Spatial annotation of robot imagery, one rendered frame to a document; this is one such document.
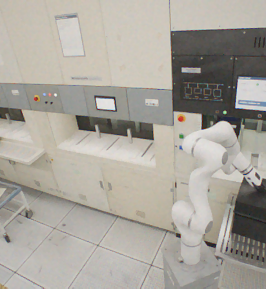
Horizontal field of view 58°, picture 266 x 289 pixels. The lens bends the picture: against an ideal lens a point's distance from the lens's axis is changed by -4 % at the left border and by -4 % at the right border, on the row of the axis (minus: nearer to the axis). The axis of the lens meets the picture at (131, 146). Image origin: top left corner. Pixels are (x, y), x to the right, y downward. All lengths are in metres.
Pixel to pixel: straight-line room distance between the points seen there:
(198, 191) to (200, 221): 0.15
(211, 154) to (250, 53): 0.75
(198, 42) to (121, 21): 0.54
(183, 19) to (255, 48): 0.46
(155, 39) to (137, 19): 0.18
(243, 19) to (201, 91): 0.49
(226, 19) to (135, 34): 0.59
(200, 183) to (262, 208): 0.52
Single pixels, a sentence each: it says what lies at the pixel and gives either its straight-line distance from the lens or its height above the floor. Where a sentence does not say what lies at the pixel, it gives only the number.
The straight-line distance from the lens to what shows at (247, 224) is 1.73.
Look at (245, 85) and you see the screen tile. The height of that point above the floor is 1.62.
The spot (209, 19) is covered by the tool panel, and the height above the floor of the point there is 2.01.
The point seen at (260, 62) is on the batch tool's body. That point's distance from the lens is 1.65.
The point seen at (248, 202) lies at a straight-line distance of 1.62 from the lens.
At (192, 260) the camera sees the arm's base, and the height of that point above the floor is 0.82.
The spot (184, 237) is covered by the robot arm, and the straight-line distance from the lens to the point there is 1.45.
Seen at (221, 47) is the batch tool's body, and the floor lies 1.85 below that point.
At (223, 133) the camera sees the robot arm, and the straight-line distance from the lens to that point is 1.23.
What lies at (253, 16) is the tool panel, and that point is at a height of 2.01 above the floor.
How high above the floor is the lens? 2.15
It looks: 31 degrees down
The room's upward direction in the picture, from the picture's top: 7 degrees counter-clockwise
